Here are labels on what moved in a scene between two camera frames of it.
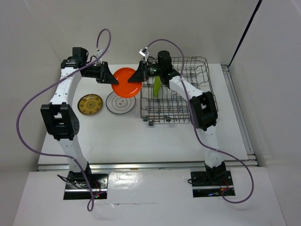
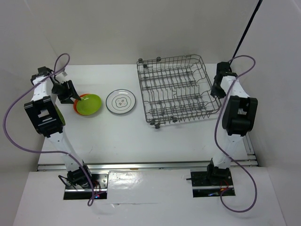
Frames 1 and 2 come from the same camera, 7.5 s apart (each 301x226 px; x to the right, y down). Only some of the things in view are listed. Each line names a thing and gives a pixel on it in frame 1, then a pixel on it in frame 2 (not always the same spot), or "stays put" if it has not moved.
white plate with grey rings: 120,105 stays put
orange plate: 124,89 → 75,104
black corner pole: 259,3 stays put
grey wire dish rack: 161,103 stays put
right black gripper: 140,74 → 221,94
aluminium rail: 139,165 stays put
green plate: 156,85 → 90,104
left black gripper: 105,75 → 69,92
